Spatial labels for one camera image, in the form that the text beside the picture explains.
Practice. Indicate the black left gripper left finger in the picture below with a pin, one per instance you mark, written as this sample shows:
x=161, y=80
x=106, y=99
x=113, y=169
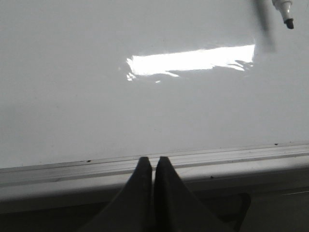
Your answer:
x=128, y=211

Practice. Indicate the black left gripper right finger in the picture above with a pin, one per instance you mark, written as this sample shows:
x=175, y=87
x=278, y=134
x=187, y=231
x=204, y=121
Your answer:
x=177, y=209

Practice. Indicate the white whiteboard marker pen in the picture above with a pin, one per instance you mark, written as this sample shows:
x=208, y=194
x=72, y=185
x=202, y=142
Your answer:
x=284, y=7

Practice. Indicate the white whiteboard with aluminium frame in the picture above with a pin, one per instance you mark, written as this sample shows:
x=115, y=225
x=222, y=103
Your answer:
x=89, y=86

